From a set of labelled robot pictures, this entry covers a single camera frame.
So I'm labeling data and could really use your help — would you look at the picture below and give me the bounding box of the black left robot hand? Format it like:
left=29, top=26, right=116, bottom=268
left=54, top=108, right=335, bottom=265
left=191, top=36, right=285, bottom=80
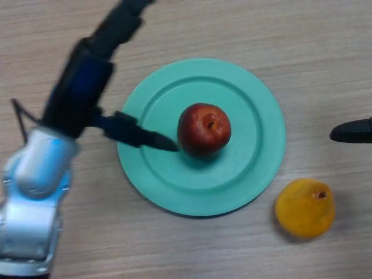
left=40, top=0, right=180, bottom=153

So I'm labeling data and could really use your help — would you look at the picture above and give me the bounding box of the yellow pear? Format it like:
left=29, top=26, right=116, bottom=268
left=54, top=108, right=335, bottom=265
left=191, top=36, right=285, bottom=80
left=274, top=178, right=336, bottom=239

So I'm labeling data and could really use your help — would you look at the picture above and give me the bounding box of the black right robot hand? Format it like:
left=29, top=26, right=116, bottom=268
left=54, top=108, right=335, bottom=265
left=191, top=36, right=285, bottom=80
left=329, top=116, right=372, bottom=145

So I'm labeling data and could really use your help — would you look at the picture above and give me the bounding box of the green round plate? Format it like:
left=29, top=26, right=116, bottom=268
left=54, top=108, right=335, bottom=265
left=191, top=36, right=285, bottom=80
left=116, top=58, right=286, bottom=218

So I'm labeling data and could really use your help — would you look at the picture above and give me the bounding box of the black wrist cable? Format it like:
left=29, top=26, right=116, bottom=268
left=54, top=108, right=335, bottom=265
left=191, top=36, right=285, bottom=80
left=10, top=98, right=40, bottom=145

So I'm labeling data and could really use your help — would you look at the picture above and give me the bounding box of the red apple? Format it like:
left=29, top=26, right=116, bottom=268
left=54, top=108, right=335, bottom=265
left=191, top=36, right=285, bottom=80
left=177, top=102, right=233, bottom=158

